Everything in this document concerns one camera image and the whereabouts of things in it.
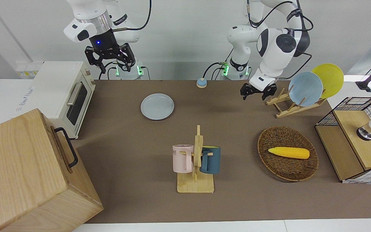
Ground gray ceramic plate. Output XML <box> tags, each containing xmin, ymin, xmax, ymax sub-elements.
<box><xmin>141</xmin><ymin>93</ymin><xmax>175</xmax><ymax>121</ymax></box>

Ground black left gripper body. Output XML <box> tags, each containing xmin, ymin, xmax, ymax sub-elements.
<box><xmin>244</xmin><ymin>83</ymin><xmax>275</xmax><ymax>94</ymax></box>

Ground yellow plate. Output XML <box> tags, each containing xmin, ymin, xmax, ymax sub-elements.
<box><xmin>311</xmin><ymin>63</ymin><xmax>344</xmax><ymax>99</ymax></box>

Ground white wall socket strip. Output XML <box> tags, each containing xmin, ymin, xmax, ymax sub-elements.
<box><xmin>16</xmin><ymin>63</ymin><xmax>43</xmax><ymax>78</ymax></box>

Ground wooden box with black handle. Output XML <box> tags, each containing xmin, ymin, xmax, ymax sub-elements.
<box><xmin>0</xmin><ymin>109</ymin><xmax>104</xmax><ymax>232</ymax></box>

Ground white toaster oven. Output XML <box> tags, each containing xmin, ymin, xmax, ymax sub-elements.
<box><xmin>15</xmin><ymin>61</ymin><xmax>96</xmax><ymax>140</ymax></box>

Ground dark teal mug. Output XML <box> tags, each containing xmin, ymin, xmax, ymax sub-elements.
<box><xmin>200</xmin><ymin>146</ymin><xmax>221</xmax><ymax>175</ymax></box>

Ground wooden mug tree stand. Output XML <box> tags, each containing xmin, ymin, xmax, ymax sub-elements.
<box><xmin>176</xmin><ymin>125</ymin><xmax>215</xmax><ymax>194</ymax></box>

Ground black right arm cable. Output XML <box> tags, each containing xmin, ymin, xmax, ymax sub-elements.
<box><xmin>112</xmin><ymin>0</ymin><xmax>152</xmax><ymax>32</ymax></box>

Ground pink mug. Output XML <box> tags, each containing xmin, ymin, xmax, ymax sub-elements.
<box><xmin>173</xmin><ymin>145</ymin><xmax>194</xmax><ymax>173</ymax></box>

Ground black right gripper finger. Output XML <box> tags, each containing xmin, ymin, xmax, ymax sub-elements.
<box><xmin>120</xmin><ymin>43</ymin><xmax>136</xmax><ymax>73</ymax></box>
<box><xmin>85</xmin><ymin>46</ymin><xmax>106</xmax><ymax>75</ymax></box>

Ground light blue plate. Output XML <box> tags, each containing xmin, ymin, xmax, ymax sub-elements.
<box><xmin>289</xmin><ymin>72</ymin><xmax>323</xmax><ymax>107</ymax></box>

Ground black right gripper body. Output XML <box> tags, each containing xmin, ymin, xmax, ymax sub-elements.
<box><xmin>88</xmin><ymin>30</ymin><xmax>124</xmax><ymax>61</ymax></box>

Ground brown wicker basket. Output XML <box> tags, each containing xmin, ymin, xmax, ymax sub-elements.
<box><xmin>258</xmin><ymin>126</ymin><xmax>319</xmax><ymax>182</ymax></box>

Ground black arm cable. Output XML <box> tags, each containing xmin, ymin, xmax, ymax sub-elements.
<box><xmin>246</xmin><ymin>0</ymin><xmax>313</xmax><ymax>80</ymax></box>
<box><xmin>112</xmin><ymin>0</ymin><xmax>152</xmax><ymax>32</ymax></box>

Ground wooden plate rack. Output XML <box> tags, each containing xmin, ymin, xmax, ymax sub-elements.
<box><xmin>266</xmin><ymin>88</ymin><xmax>328</xmax><ymax>119</ymax></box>

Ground yellow corn cob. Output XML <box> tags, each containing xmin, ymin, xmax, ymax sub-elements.
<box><xmin>268</xmin><ymin>147</ymin><xmax>310</xmax><ymax>160</ymax></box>

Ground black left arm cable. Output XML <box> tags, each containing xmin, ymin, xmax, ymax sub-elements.
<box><xmin>246</xmin><ymin>0</ymin><xmax>313</xmax><ymax>80</ymax></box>

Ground black wire grid shelf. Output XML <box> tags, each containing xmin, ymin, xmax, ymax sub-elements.
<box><xmin>315</xmin><ymin>97</ymin><xmax>371</xmax><ymax>184</ymax></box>

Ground brown table mat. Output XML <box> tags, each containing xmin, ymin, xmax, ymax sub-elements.
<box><xmin>73</xmin><ymin>80</ymin><xmax>371</xmax><ymax>224</ymax></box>

